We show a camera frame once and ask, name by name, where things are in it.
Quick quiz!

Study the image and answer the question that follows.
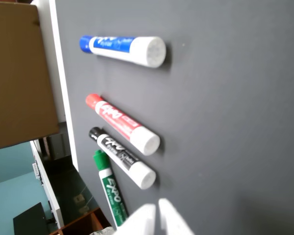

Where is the red dry erase marker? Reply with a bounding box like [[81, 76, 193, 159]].
[[85, 93, 161, 156]]

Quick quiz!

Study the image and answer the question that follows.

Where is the blue dry erase marker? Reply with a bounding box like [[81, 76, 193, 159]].
[[79, 35, 167, 69]]

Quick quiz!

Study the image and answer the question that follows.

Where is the black box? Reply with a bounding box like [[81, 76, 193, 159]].
[[13, 202, 49, 235]]

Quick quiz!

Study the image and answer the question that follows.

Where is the white board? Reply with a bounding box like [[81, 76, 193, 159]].
[[30, 140, 65, 230]]

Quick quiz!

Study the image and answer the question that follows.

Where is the brown cardboard box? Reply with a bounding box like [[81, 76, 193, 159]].
[[0, 2, 60, 151]]

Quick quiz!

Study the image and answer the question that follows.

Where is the green dry erase marker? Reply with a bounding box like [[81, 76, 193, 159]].
[[93, 149, 129, 228]]

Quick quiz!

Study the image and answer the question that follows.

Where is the brown wooden shelf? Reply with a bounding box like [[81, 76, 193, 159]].
[[49, 207, 113, 235]]

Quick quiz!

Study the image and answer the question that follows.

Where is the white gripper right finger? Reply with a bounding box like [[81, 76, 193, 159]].
[[158, 198, 195, 235]]

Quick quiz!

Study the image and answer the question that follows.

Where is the black dry erase marker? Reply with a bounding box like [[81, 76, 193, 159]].
[[89, 126, 157, 190]]

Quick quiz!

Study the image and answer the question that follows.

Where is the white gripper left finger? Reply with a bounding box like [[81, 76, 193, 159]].
[[113, 203, 157, 235]]

